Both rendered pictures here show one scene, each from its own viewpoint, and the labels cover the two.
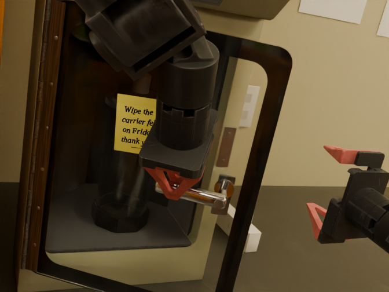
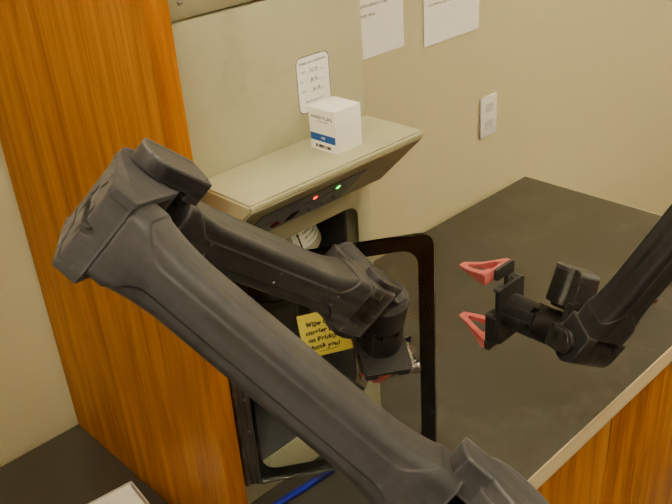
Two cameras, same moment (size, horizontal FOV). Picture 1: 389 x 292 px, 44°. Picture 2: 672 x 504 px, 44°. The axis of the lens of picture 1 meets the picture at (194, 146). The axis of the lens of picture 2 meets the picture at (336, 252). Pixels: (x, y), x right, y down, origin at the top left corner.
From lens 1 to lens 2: 0.69 m
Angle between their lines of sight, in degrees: 18
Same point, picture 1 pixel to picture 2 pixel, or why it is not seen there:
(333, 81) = (397, 119)
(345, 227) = (504, 331)
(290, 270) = (448, 360)
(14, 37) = not seen: hidden behind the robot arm
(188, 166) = (404, 367)
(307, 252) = (451, 332)
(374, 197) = (521, 304)
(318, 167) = (409, 214)
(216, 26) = (334, 205)
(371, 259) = not seen: hidden behind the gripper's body
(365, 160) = (502, 273)
